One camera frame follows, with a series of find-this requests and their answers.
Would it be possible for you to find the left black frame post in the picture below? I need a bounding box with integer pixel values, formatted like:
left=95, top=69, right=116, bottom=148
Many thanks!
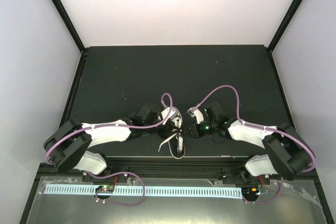
left=51, top=0, right=86, bottom=53

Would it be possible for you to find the left small circuit board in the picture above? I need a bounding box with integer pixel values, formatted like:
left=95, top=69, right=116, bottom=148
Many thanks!
left=95, top=185, right=114, bottom=193

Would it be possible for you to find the right small circuit board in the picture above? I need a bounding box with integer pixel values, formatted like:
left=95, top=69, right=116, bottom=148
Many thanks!
left=246, top=187, right=268, bottom=196

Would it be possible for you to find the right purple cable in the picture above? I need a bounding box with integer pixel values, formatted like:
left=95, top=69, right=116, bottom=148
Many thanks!
left=196, top=84, right=317, bottom=206

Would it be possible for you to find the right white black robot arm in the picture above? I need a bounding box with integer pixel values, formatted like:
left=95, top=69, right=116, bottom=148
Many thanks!
left=186, top=103, right=314, bottom=184

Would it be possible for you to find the small circuit board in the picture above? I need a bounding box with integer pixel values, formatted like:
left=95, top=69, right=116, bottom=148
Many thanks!
left=95, top=185, right=114, bottom=193
left=246, top=187, right=268, bottom=196

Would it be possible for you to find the black table mat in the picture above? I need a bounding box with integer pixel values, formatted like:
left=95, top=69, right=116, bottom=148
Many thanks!
left=59, top=45, right=300, bottom=158

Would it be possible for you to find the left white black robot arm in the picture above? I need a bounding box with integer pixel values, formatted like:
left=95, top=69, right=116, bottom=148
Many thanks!
left=43, top=103, right=182, bottom=182

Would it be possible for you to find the purple cable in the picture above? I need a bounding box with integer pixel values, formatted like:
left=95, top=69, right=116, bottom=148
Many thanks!
left=45, top=92, right=147, bottom=206
left=196, top=84, right=317, bottom=206

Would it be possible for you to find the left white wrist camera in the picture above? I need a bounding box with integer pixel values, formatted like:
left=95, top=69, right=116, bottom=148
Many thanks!
left=161, top=107, right=178, bottom=125

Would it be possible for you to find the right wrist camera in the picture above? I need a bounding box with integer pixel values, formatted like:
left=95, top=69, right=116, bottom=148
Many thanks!
left=187, top=107, right=204, bottom=124

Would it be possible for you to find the right black frame post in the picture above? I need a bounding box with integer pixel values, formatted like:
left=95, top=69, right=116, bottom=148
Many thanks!
left=267, top=0, right=303, bottom=53

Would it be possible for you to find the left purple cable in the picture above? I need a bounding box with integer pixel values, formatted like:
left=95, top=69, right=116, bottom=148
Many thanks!
left=45, top=92, right=147, bottom=206

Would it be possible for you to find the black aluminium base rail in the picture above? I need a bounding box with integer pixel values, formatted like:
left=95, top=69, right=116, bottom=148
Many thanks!
left=39, top=155, right=318, bottom=185

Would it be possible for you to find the black white sneaker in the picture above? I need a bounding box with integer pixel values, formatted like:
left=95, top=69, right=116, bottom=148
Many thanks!
left=159, top=107, right=185, bottom=159

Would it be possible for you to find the black frame post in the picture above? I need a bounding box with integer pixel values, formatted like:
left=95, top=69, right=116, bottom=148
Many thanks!
left=267, top=0, right=303, bottom=53
left=51, top=0, right=86, bottom=53

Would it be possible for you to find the white shoelace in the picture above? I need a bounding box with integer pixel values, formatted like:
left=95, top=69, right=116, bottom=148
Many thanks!
left=157, top=118, right=185, bottom=159

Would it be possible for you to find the light blue slotted cable duct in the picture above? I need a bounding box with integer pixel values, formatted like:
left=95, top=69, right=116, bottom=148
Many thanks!
left=44, top=184, right=243, bottom=199

